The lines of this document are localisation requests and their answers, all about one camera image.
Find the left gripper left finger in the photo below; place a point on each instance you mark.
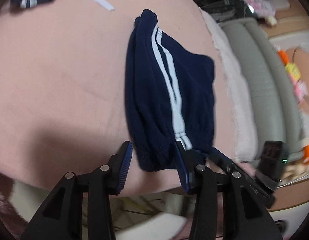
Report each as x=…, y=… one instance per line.
x=60, y=214

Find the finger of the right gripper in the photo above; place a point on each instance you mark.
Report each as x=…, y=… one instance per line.
x=224, y=163

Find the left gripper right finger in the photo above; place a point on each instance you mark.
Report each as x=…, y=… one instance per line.
x=244, y=215

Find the navy blue striped shorts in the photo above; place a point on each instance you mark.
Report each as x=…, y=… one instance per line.
x=169, y=95

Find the light pink knit blanket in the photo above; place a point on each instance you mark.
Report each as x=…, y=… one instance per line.
x=246, y=141

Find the grey leather headboard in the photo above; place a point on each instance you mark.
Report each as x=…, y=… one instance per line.
x=275, y=109

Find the yellow sponge plush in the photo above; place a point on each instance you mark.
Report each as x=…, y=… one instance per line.
x=292, y=69

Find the orange carrot plush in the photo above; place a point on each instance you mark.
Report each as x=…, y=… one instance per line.
x=283, y=56

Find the small yellow plush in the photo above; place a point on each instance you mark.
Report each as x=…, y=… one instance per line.
x=270, y=21

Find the pink bed sheet mattress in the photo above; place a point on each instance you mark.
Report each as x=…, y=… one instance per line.
x=62, y=71

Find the pink umbrella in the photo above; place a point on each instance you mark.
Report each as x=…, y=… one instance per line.
x=262, y=8

